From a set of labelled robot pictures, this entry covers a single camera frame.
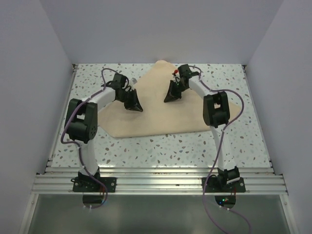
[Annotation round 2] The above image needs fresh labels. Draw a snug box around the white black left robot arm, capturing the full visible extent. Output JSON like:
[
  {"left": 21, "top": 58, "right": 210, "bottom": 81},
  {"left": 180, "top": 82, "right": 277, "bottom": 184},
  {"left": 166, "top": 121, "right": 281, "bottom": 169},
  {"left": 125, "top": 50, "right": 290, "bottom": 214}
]
[{"left": 61, "top": 73, "right": 143, "bottom": 177}]

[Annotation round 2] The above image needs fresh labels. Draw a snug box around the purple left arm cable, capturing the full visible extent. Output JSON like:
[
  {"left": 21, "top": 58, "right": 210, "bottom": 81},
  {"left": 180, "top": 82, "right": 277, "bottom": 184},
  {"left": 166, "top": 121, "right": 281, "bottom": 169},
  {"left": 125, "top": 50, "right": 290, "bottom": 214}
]
[{"left": 60, "top": 67, "right": 122, "bottom": 209}]

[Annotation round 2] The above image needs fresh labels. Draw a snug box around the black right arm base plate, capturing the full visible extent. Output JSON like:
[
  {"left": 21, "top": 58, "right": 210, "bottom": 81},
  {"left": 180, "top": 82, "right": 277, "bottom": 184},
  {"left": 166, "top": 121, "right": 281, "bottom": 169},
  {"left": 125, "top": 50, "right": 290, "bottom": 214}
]
[{"left": 201, "top": 175, "right": 246, "bottom": 193}]

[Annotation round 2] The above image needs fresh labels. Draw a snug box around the aluminium rail frame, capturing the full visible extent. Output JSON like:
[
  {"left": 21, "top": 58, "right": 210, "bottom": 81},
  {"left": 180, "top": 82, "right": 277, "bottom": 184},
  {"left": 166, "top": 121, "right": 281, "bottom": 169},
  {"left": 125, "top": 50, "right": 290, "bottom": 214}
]
[{"left": 20, "top": 64, "right": 298, "bottom": 234}]

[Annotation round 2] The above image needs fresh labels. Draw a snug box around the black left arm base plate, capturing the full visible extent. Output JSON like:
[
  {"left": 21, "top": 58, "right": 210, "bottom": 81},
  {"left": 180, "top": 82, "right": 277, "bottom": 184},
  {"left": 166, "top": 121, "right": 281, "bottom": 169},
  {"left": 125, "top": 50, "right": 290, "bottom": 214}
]
[{"left": 71, "top": 177, "right": 117, "bottom": 193}]

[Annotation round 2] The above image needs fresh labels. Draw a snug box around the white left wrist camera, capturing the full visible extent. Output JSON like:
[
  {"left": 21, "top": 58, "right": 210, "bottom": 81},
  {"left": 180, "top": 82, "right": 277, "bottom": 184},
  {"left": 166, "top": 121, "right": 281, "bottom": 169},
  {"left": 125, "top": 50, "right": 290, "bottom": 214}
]
[{"left": 129, "top": 78, "right": 137, "bottom": 90}]

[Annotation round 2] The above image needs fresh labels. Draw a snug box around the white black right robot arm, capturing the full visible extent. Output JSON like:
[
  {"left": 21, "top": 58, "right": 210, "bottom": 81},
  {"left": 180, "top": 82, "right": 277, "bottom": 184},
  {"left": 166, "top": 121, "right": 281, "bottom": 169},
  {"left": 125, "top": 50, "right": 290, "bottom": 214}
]
[{"left": 164, "top": 64, "right": 240, "bottom": 185}]

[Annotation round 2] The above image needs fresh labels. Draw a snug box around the beige cloth mat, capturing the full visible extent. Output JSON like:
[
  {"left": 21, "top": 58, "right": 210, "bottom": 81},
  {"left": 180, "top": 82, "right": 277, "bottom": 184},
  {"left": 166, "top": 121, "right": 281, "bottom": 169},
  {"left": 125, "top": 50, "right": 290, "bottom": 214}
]
[{"left": 98, "top": 60, "right": 219, "bottom": 138}]

